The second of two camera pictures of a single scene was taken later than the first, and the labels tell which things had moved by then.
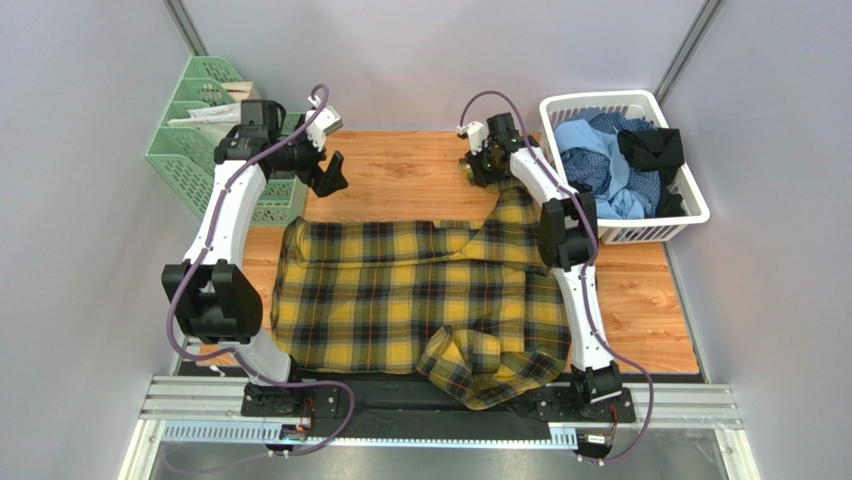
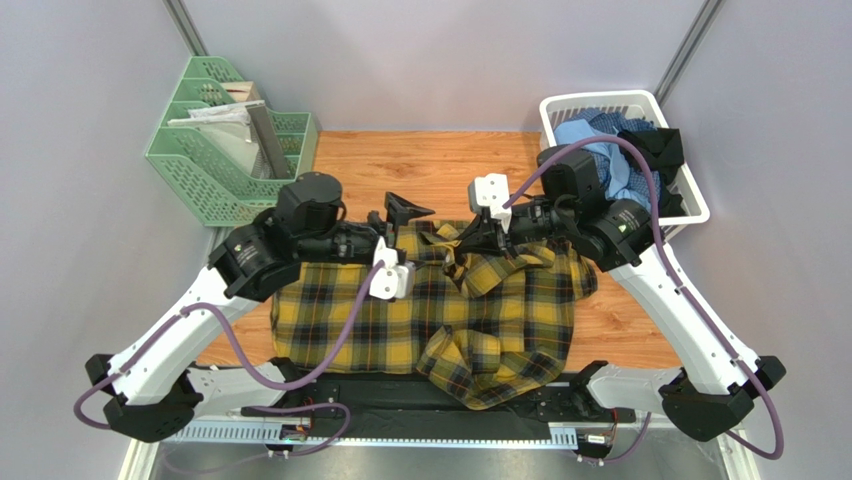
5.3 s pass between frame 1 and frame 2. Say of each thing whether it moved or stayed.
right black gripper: moved
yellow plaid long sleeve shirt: stayed
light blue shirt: stayed
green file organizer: stayed
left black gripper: moved
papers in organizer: stayed
